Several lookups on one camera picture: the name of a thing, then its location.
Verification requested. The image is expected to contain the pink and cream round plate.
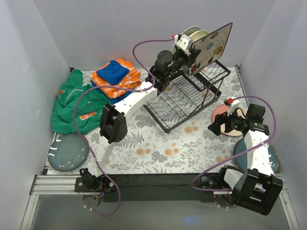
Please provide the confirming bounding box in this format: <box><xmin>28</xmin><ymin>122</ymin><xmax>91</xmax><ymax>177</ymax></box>
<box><xmin>208</xmin><ymin>104</ymin><xmax>246</xmax><ymax>137</ymax></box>

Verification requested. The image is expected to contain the cream and green round plate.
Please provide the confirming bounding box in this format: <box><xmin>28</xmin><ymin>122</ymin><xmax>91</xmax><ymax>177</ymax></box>
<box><xmin>189</xmin><ymin>30</ymin><xmax>209</xmax><ymax>42</ymax></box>

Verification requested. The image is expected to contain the square floral plate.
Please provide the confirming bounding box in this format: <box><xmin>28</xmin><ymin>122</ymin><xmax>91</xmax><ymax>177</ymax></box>
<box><xmin>187</xmin><ymin>23</ymin><xmax>233</xmax><ymax>76</ymax></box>

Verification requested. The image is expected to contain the white scalloped plate front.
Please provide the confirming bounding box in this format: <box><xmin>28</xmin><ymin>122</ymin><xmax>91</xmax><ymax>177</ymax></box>
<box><xmin>172</xmin><ymin>25</ymin><xmax>201</xmax><ymax>55</ymax></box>

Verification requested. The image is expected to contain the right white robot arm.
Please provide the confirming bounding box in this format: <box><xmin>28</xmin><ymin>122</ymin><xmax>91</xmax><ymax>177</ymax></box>
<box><xmin>208</xmin><ymin>99</ymin><xmax>283</xmax><ymax>216</ymax></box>

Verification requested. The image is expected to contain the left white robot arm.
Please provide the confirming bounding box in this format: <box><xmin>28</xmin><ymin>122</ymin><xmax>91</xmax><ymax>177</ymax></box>
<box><xmin>80</xmin><ymin>47</ymin><xmax>201</xmax><ymax>192</ymax></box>

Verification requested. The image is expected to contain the right blue glazed plate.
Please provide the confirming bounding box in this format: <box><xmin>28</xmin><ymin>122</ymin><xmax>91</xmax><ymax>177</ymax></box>
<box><xmin>233</xmin><ymin>138</ymin><xmax>280</xmax><ymax>174</ymax></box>

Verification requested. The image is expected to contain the blue glazed plate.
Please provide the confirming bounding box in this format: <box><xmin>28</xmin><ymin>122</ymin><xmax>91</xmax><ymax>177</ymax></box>
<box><xmin>233</xmin><ymin>138</ymin><xmax>280</xmax><ymax>174</ymax></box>
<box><xmin>47</xmin><ymin>133</ymin><xmax>89</xmax><ymax>172</ymax></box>

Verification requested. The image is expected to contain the floral patterned table mat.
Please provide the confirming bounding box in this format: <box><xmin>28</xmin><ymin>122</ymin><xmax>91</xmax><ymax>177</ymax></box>
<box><xmin>47</xmin><ymin>67</ymin><xmax>259</xmax><ymax>175</ymax></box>

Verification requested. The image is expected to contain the blue folded towel top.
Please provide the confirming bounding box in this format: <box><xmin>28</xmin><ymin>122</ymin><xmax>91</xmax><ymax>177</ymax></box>
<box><xmin>96</xmin><ymin>60</ymin><xmax>129</xmax><ymax>85</ymax></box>

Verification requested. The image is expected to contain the blue cloth bottom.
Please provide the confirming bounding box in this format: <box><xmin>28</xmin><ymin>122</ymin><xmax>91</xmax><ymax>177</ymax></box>
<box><xmin>96</xmin><ymin>89</ymin><xmax>132</xmax><ymax>104</ymax></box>

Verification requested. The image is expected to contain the green jacket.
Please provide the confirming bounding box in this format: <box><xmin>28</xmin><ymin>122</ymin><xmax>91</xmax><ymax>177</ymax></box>
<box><xmin>51</xmin><ymin>69</ymin><xmax>111</xmax><ymax>135</ymax></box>

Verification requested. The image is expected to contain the left blue glazed plate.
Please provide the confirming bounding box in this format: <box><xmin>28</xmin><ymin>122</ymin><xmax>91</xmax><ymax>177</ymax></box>
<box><xmin>47</xmin><ymin>133</ymin><xmax>89</xmax><ymax>172</ymax></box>

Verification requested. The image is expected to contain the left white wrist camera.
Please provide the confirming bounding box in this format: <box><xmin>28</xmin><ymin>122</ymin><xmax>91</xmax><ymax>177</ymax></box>
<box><xmin>172</xmin><ymin>34</ymin><xmax>193</xmax><ymax>56</ymax></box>

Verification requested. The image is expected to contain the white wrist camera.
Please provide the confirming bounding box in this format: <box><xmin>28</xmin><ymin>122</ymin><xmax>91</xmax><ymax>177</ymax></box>
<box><xmin>172</xmin><ymin>34</ymin><xmax>193</xmax><ymax>56</ymax></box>
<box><xmin>224</xmin><ymin>97</ymin><xmax>240</xmax><ymax>116</ymax></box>

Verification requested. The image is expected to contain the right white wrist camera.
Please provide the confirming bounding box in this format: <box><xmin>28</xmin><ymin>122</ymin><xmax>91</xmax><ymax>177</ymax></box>
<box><xmin>224</xmin><ymin>97</ymin><xmax>240</xmax><ymax>116</ymax></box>

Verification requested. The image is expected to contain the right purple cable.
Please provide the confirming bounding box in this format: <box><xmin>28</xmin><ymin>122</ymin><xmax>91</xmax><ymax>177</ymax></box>
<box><xmin>191</xmin><ymin>95</ymin><xmax>277</xmax><ymax>209</ymax></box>

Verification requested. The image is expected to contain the purple cable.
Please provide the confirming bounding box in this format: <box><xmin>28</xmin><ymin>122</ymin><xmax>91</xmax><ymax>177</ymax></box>
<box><xmin>73</xmin><ymin>35</ymin><xmax>177</xmax><ymax>217</ymax></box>
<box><xmin>191</xmin><ymin>95</ymin><xmax>277</xmax><ymax>209</ymax></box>

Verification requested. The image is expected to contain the black wire dish rack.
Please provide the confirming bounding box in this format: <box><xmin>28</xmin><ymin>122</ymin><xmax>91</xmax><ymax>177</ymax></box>
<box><xmin>143</xmin><ymin>61</ymin><xmax>230</xmax><ymax>133</ymax></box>

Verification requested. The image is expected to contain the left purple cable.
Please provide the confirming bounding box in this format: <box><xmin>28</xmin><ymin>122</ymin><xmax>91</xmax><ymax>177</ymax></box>
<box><xmin>73</xmin><ymin>35</ymin><xmax>177</xmax><ymax>217</ymax></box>

